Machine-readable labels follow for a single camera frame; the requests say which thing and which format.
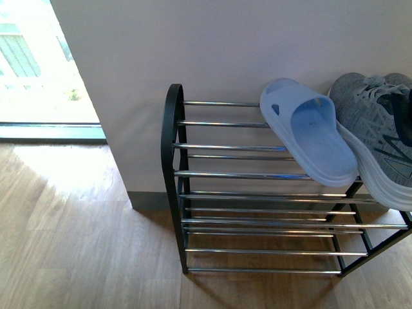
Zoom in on grey knit sneaker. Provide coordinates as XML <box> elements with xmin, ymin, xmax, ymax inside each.
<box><xmin>328</xmin><ymin>72</ymin><xmax>411</xmax><ymax>211</ymax></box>
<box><xmin>384</xmin><ymin>73</ymin><xmax>411</xmax><ymax>98</ymax></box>

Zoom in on white slide sandal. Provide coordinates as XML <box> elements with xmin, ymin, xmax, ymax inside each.
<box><xmin>259</xmin><ymin>78</ymin><xmax>358</xmax><ymax>187</ymax></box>

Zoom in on black metal shoe rack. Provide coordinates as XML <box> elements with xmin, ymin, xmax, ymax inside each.
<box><xmin>161</xmin><ymin>84</ymin><xmax>411</xmax><ymax>277</ymax></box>

